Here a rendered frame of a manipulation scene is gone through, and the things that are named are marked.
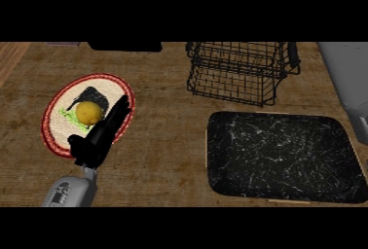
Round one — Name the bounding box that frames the grey appliance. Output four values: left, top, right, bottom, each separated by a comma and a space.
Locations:
317, 41, 368, 146

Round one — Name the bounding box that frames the small reddish flat object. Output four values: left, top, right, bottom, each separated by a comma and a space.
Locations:
45, 41, 80, 47

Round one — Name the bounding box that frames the red rimmed oval tray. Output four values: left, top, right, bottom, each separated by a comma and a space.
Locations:
40, 72, 137, 160

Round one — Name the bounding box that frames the black marble tray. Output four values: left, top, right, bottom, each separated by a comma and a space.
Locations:
205, 111, 368, 205

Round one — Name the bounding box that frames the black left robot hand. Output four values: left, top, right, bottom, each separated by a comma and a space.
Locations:
67, 94, 134, 169

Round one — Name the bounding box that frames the yellow squash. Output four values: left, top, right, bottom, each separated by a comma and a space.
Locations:
76, 100, 105, 126

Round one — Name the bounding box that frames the black wire tiered basket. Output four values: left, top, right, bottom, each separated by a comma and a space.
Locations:
184, 41, 302, 108

